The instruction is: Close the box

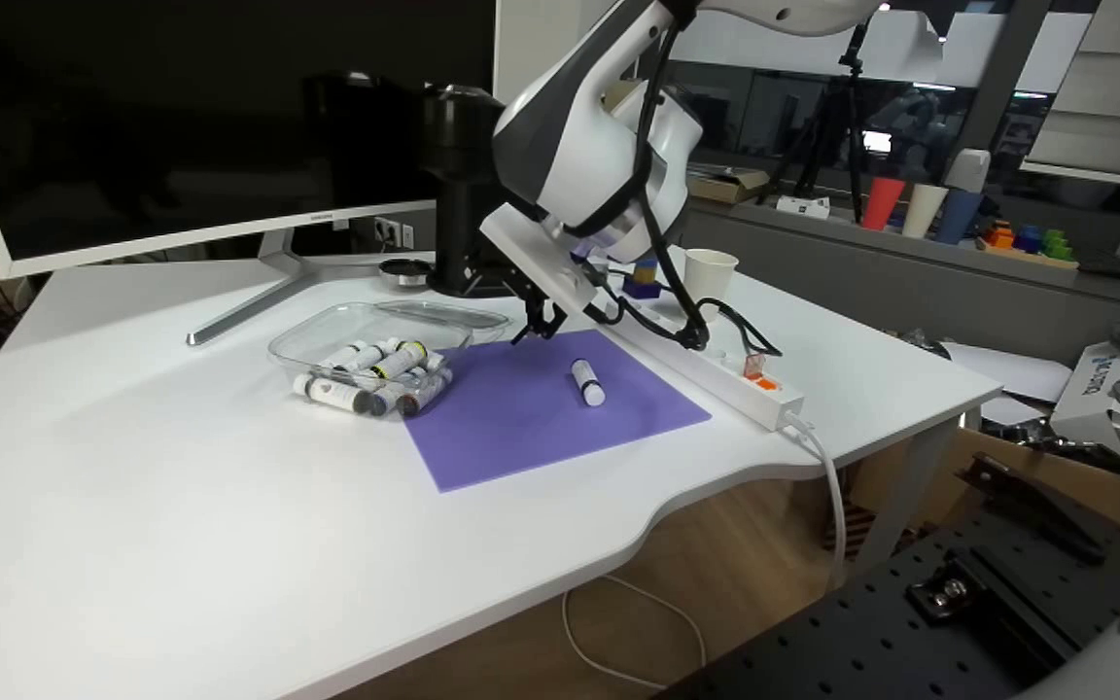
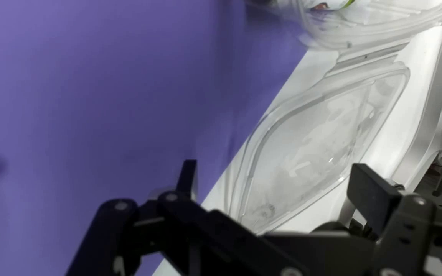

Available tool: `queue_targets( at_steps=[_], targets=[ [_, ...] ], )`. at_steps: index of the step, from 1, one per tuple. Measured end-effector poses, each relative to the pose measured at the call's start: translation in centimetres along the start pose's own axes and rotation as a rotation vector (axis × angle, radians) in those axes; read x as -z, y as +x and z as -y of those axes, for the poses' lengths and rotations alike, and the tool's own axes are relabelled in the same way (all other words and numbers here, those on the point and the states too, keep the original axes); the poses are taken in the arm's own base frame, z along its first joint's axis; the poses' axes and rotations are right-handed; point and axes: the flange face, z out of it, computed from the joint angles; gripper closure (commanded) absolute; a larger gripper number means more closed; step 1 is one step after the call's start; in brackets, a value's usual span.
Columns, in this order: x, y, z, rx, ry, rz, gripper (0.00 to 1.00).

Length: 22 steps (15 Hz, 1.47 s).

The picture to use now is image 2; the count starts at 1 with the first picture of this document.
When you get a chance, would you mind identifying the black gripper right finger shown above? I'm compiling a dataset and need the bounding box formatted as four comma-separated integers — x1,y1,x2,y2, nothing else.
345,162,437,276

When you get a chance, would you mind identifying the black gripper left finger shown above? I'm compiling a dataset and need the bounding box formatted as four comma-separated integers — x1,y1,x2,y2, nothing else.
66,158,304,276

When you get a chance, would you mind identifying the clear plastic box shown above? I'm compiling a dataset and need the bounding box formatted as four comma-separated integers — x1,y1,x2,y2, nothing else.
291,0,442,52

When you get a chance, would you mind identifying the purple mat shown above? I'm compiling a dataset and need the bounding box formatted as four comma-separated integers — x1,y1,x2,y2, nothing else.
0,0,314,276

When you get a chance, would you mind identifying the white labelled tube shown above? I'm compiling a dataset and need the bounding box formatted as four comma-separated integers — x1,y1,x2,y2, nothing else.
307,0,357,13

